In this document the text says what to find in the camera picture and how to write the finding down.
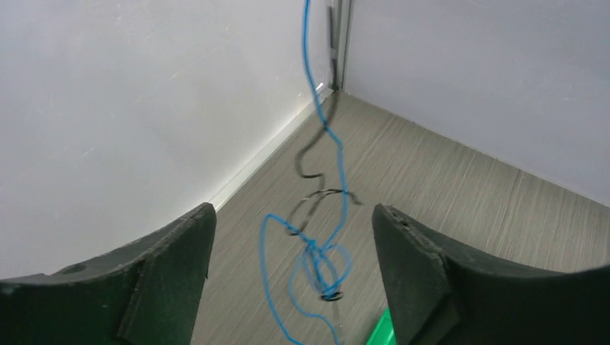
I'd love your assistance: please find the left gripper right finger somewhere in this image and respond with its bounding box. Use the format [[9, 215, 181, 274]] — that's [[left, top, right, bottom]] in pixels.
[[372, 204, 609, 344]]

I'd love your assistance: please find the blue thin cable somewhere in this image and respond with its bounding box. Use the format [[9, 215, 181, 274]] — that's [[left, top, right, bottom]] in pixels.
[[258, 0, 356, 345]]

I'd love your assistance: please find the green six-compartment bin tray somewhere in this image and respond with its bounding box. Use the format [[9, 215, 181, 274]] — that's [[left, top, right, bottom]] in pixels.
[[365, 308, 397, 345]]

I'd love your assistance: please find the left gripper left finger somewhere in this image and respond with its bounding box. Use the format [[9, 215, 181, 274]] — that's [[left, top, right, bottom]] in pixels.
[[1, 203, 217, 344]]

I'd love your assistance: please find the black thin cable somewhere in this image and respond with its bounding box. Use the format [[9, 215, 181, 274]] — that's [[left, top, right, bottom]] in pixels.
[[283, 4, 363, 303]]

